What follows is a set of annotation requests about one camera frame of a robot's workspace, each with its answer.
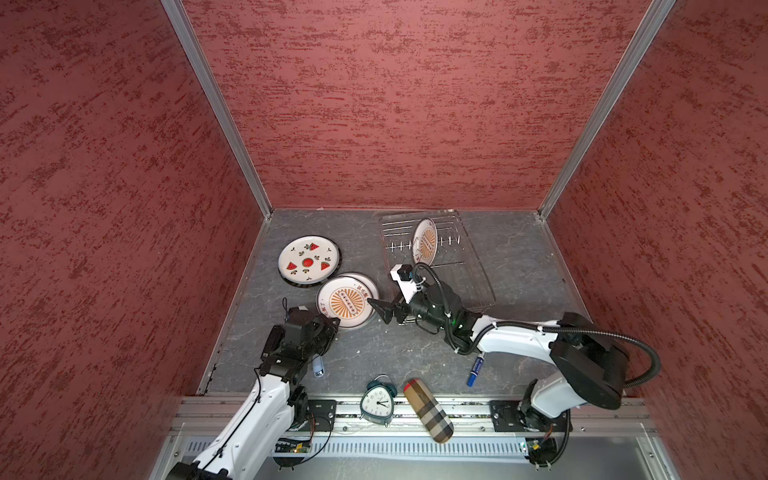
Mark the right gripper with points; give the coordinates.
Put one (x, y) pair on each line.
(400, 307)

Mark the small sunburst plate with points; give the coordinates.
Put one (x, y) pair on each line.
(347, 301)

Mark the white plate red text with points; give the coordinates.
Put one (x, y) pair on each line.
(372, 287)

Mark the dark striped rim plate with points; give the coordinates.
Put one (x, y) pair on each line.
(288, 279)

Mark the watermelon pattern plate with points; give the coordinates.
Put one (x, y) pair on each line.
(308, 259)

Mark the brown patterned plate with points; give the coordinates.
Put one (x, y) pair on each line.
(375, 294)

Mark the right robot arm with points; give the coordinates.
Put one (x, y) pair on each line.
(592, 366)

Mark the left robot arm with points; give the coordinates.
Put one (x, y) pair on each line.
(277, 401)

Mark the small light blue object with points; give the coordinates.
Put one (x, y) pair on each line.
(318, 366)

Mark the teal alarm clock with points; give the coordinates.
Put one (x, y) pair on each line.
(378, 402)

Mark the blue marker pen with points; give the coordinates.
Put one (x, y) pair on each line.
(475, 370)

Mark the black rectangular block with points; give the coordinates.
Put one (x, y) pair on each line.
(273, 342)

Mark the plaid cylindrical case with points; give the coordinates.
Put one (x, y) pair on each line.
(429, 410)

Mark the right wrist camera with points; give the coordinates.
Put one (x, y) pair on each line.
(403, 275)

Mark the wire dish rack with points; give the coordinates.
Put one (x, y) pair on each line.
(456, 261)

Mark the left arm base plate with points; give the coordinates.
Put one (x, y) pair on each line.
(314, 415)

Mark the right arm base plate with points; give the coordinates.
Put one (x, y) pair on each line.
(507, 415)

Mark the aluminium front rail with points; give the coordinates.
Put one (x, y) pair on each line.
(471, 417)

